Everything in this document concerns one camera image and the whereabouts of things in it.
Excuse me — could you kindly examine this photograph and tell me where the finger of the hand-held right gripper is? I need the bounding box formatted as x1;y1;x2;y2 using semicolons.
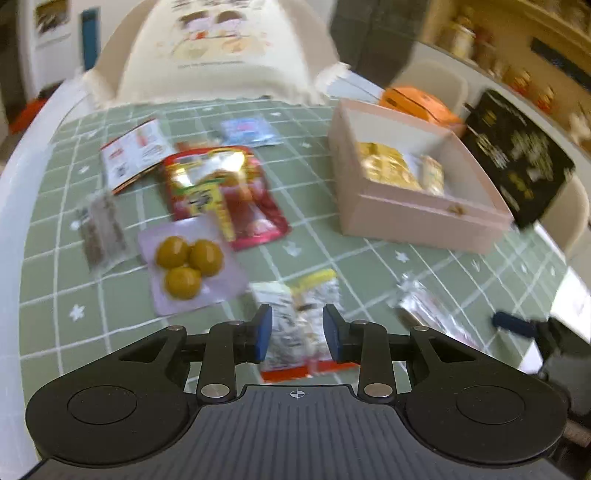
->
492;311;537;340

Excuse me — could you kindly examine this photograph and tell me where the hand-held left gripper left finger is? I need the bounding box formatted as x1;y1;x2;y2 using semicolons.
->
106;304;274;403

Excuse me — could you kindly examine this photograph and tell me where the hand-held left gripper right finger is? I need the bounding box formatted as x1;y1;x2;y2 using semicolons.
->
322;303;490;403

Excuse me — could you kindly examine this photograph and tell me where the white and silver snack packet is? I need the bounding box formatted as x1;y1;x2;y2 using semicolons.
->
249;270;361;384

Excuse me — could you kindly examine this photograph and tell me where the silver foil snack packet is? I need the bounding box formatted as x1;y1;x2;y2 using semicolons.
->
388;274;485;365

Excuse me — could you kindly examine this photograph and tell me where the clear packet of green balls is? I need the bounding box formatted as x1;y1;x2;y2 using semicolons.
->
136;215;250;317

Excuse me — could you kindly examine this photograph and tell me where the pink storage box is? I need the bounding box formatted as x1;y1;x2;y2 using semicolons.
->
327;98;515;256

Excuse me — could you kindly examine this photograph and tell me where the red snack packet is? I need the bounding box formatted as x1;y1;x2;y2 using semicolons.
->
159;145;291;252

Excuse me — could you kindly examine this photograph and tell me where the cream snack packet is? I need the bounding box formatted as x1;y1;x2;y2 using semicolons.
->
418;154;446;197

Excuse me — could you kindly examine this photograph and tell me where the gold snack packet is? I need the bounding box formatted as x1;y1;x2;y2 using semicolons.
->
355;141;423;192

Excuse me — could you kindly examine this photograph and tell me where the brown snack stick packet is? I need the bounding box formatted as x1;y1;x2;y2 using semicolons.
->
76;189;130;273

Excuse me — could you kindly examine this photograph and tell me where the blue and white snack packet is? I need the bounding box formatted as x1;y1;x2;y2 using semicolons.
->
217;115;278;148

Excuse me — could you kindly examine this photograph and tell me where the white and orange snack packet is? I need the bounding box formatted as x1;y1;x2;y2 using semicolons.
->
100;117;176;195

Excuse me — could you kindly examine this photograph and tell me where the green grid tablecloth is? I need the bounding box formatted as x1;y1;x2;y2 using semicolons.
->
18;95;568;416

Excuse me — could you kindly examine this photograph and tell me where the beige chair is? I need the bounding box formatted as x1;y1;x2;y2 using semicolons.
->
402;60;469;116
540;175;591;259

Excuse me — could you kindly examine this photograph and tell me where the black printed gift bag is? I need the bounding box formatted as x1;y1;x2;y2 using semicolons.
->
459;90;575;229

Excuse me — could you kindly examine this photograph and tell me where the cream cabinet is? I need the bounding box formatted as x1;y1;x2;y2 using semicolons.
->
416;0;591;153

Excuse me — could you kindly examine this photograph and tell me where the red and gold figurine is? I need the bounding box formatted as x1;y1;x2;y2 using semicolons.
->
505;65;536;95
533;83;557;114

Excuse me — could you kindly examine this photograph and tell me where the orange box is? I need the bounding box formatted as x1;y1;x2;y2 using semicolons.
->
379;85;465;137

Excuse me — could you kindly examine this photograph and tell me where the cream cloth bag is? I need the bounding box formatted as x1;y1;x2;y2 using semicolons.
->
83;0;349;108

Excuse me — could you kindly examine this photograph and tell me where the yellow lidded jar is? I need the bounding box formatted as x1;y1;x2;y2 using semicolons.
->
445;14;478;58

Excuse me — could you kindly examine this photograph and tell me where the orange floor object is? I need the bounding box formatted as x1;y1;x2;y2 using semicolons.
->
9;99;47;134

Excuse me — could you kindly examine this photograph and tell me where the blue upright object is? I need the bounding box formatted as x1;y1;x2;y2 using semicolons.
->
81;7;101;71

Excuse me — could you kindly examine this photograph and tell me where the dark wall sign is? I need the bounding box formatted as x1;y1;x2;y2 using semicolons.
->
529;37;591;75

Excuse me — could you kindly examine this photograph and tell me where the small wall picture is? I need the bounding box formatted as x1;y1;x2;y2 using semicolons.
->
32;0;72;44

